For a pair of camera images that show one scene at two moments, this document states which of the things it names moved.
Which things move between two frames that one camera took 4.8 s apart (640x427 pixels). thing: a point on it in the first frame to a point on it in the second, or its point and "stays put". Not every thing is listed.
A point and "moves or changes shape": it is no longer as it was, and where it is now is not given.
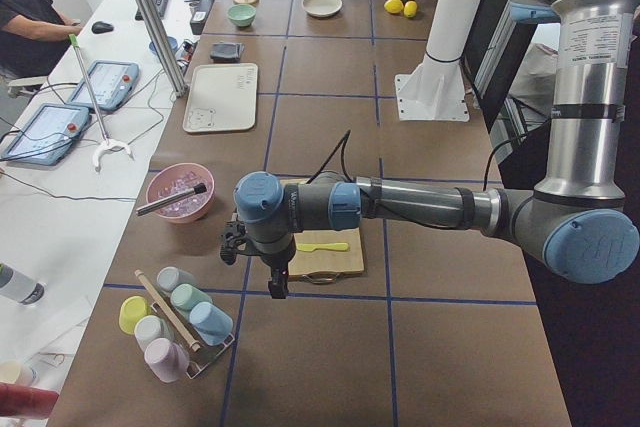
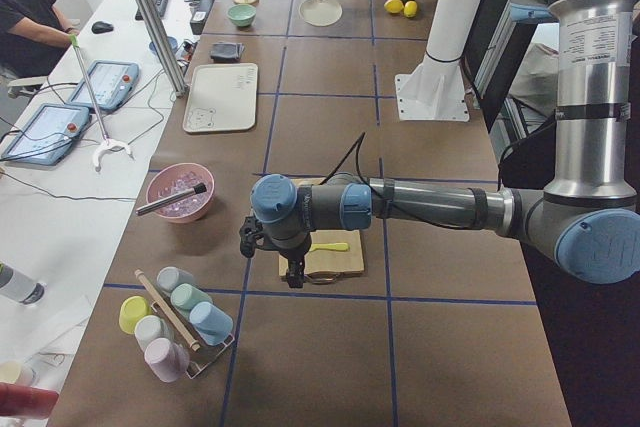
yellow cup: (132, 309) stays put
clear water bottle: (19, 287) stays put
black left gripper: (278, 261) to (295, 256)
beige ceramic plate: (321, 4) moves or changes shape
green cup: (185, 295) stays put
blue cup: (212, 323) stays put
